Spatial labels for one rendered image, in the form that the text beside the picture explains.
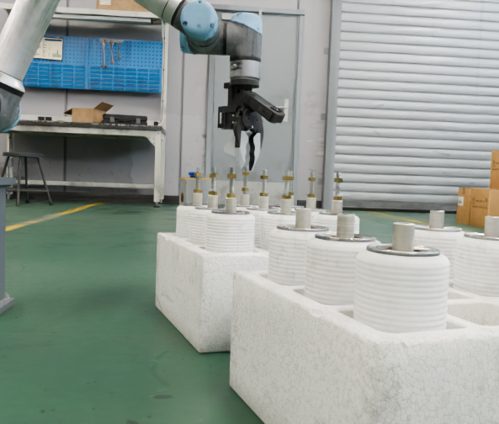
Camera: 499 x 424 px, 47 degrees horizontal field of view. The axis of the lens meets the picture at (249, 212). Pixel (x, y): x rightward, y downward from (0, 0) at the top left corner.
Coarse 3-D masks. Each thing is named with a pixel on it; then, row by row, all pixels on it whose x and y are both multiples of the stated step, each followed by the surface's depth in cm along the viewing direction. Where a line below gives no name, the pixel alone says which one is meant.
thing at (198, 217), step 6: (192, 210) 120; (198, 210) 119; (204, 210) 118; (210, 210) 118; (192, 216) 120; (198, 216) 118; (204, 216) 118; (192, 222) 120; (198, 222) 118; (204, 222) 118; (192, 228) 120; (198, 228) 118; (204, 228) 118; (192, 234) 120; (198, 234) 118; (204, 234) 118; (192, 240) 120; (198, 240) 119; (204, 240) 118
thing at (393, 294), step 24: (360, 264) 59; (384, 264) 56; (408, 264) 55; (432, 264) 56; (360, 288) 59; (384, 288) 56; (408, 288) 56; (432, 288) 56; (360, 312) 59; (384, 312) 56; (408, 312) 56; (432, 312) 56
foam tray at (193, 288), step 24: (168, 240) 126; (168, 264) 126; (192, 264) 108; (216, 264) 103; (240, 264) 104; (264, 264) 106; (168, 288) 126; (192, 288) 108; (216, 288) 103; (168, 312) 125; (192, 312) 108; (216, 312) 103; (192, 336) 107; (216, 336) 104
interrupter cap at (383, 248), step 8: (368, 248) 60; (376, 248) 58; (384, 248) 61; (416, 248) 61; (424, 248) 61; (432, 248) 61; (408, 256) 56; (416, 256) 56; (424, 256) 56; (432, 256) 57
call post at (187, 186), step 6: (180, 180) 151; (186, 180) 146; (192, 180) 146; (204, 180) 148; (210, 180) 148; (180, 186) 151; (186, 186) 146; (192, 186) 146; (204, 186) 148; (210, 186) 148; (180, 192) 151; (186, 192) 146; (192, 192) 147; (204, 192) 148; (180, 198) 151; (186, 198) 146; (192, 198) 147; (204, 198) 148; (180, 204) 151
